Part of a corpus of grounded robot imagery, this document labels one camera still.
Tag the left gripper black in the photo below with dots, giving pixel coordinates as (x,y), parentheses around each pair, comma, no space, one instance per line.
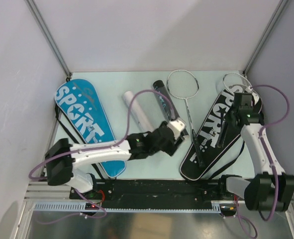
(172,148)

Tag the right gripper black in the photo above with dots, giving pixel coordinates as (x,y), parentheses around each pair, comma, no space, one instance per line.
(231,120)

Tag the black racket bag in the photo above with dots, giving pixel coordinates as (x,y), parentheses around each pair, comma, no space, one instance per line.
(208,135)

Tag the white shuttlecock tube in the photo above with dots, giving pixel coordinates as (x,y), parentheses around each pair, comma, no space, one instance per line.
(137,112)

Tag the black shuttlecock tube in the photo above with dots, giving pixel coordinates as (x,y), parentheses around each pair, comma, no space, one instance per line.
(159,86)

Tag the white racket with black handle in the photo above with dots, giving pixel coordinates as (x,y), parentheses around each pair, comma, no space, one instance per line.
(183,85)

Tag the blue racket bag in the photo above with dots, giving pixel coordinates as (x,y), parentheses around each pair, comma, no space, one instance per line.
(78,101)

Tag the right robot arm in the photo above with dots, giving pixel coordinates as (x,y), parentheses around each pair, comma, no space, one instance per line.
(272,188)

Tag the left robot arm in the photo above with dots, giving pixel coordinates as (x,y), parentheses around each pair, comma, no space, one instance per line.
(63,160)

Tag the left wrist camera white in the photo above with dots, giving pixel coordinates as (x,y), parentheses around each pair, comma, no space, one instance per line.
(177,126)

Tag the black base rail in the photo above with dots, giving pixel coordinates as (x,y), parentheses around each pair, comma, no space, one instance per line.
(161,194)

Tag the white cable duct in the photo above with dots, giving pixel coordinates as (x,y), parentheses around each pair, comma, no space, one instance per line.
(213,207)

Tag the right aluminium frame post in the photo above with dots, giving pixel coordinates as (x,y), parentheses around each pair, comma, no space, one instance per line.
(274,20)

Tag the aluminium frame post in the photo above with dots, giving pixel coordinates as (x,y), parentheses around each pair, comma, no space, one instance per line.
(274,20)
(39,19)

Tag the left aluminium frame post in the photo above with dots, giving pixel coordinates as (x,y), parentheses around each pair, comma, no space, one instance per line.
(39,19)

